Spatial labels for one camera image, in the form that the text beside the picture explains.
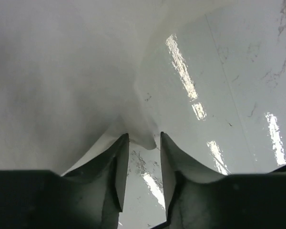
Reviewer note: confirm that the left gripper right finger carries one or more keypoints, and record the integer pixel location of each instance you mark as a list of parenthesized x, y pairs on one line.
[(197, 197)]

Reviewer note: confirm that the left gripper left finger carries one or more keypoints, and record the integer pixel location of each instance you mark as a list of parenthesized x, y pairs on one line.
[(89, 197)]

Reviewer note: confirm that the white Coca-Cola t-shirt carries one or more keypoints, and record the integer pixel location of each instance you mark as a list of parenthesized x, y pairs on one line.
[(68, 71)]

